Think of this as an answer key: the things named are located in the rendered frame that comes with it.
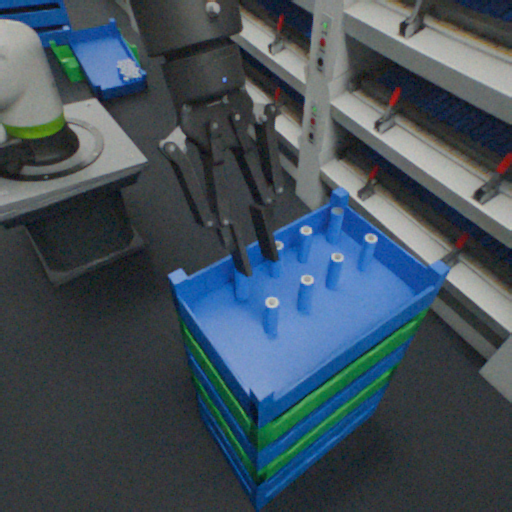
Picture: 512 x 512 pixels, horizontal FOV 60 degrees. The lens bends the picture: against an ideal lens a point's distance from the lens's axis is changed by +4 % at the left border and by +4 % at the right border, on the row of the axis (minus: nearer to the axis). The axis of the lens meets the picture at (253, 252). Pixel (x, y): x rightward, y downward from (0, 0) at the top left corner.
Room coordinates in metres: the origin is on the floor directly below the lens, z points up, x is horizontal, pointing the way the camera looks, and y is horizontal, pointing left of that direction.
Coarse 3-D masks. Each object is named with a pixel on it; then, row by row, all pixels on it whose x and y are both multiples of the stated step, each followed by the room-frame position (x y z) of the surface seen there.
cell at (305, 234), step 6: (300, 228) 0.44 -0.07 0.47; (306, 228) 0.43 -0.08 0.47; (300, 234) 0.43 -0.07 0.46; (306, 234) 0.42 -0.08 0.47; (300, 240) 0.43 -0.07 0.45; (306, 240) 0.42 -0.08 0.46; (300, 246) 0.43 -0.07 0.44; (306, 246) 0.42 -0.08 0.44; (300, 252) 0.42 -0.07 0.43; (306, 252) 0.42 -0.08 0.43; (300, 258) 0.42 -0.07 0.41; (306, 258) 0.42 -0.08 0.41
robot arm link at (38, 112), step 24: (0, 24) 0.86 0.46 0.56; (24, 24) 0.90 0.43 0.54; (0, 48) 0.80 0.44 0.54; (24, 48) 0.82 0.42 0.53; (0, 72) 0.77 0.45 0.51; (24, 72) 0.81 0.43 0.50; (48, 72) 0.86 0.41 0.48; (0, 96) 0.76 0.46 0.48; (24, 96) 0.80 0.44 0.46; (48, 96) 0.83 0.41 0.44; (0, 120) 0.80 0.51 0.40; (24, 120) 0.79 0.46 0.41; (48, 120) 0.81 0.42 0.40
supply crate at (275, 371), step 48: (336, 192) 0.50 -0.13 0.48; (288, 240) 0.45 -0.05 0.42; (384, 240) 0.43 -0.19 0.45; (192, 288) 0.35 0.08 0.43; (288, 288) 0.38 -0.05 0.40; (384, 288) 0.38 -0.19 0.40; (432, 288) 0.34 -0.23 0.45; (240, 336) 0.30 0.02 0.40; (288, 336) 0.30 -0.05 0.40; (336, 336) 0.30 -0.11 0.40; (384, 336) 0.30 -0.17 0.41; (240, 384) 0.21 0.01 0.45; (288, 384) 0.23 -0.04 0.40
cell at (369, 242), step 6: (366, 234) 0.42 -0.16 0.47; (372, 234) 0.42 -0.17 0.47; (366, 240) 0.41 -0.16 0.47; (372, 240) 0.41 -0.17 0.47; (366, 246) 0.41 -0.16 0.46; (372, 246) 0.41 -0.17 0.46; (360, 252) 0.42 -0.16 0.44; (366, 252) 0.41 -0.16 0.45; (372, 252) 0.41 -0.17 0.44; (360, 258) 0.41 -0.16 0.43; (366, 258) 0.41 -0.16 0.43; (360, 264) 0.41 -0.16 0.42; (366, 264) 0.41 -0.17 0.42
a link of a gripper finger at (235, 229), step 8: (232, 224) 0.33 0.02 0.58; (232, 232) 0.33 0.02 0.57; (240, 232) 0.33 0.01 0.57; (240, 240) 0.32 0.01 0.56; (240, 248) 0.32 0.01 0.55; (232, 256) 0.33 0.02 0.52; (240, 256) 0.32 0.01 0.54; (240, 264) 0.32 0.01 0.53; (248, 264) 0.31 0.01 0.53; (240, 272) 0.32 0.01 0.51; (248, 272) 0.31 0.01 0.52
